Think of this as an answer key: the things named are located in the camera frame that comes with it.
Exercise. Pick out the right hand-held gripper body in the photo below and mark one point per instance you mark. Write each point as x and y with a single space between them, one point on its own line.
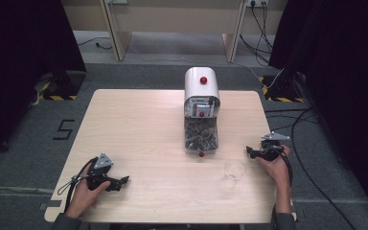
270 150

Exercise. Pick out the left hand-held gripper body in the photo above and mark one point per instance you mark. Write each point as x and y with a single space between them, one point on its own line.
98 167

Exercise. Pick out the person's right hand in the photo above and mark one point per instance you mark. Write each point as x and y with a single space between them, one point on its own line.
276 168

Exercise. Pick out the person's left hand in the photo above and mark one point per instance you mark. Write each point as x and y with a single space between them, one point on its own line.
83 195

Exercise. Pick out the clear glass cup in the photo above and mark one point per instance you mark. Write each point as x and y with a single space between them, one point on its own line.
235 171

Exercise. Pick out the stand base with hazard tape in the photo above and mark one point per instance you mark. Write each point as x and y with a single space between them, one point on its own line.
64 87
284 91

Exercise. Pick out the white dispenser with red knobs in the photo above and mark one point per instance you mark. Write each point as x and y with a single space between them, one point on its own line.
201 86

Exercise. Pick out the dark curtain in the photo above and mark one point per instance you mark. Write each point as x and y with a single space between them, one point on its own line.
341 80
22 64

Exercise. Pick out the white power strip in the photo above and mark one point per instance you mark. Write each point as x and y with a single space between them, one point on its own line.
257 3

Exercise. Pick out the light wooden desk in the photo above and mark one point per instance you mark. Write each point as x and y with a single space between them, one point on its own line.
172 19

